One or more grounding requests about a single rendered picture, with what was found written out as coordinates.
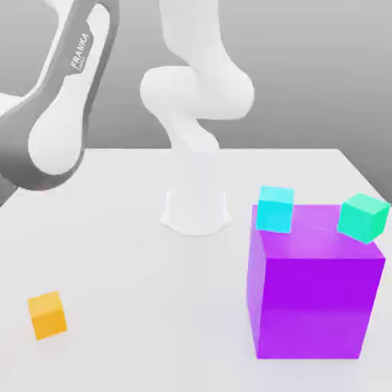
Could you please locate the large purple box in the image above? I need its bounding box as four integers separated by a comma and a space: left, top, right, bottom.
247, 204, 387, 360

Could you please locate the small orange cube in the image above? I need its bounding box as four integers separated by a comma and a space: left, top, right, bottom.
27, 290, 68, 341

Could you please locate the small cyan cube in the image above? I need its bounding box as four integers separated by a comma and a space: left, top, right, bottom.
255, 185, 295, 234

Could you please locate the small green cube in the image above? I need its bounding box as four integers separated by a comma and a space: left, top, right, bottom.
336, 192, 392, 245

